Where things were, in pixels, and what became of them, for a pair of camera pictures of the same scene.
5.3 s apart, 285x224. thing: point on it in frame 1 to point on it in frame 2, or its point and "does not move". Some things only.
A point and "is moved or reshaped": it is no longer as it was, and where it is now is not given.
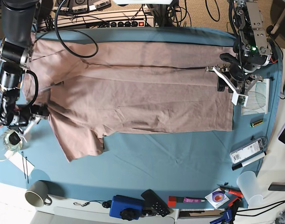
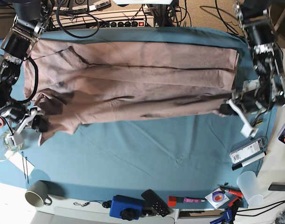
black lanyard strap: [107, 204] does not move
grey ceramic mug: [37, 194] does not move
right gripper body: [230, 77] to [248, 105]
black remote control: [153, 201] does not move
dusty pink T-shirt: [95, 85] is moved or reshaped
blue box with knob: [127, 208] does not move
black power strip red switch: [132, 24] does not move
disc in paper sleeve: [217, 198] does not move
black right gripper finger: [221, 84] to [225, 108]
